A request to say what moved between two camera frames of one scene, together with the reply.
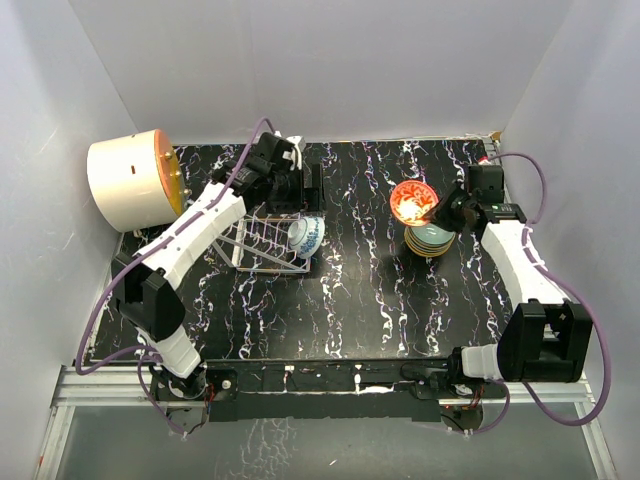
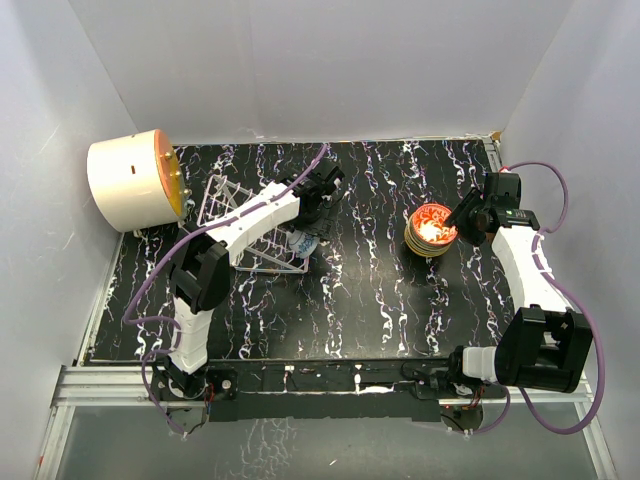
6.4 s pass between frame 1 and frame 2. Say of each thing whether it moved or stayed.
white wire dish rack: stayed
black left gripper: moved
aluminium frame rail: stayed
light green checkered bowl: moved
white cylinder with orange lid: stayed
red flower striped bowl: moved
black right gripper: moved
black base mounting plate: stayed
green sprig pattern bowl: stayed
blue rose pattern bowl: stayed
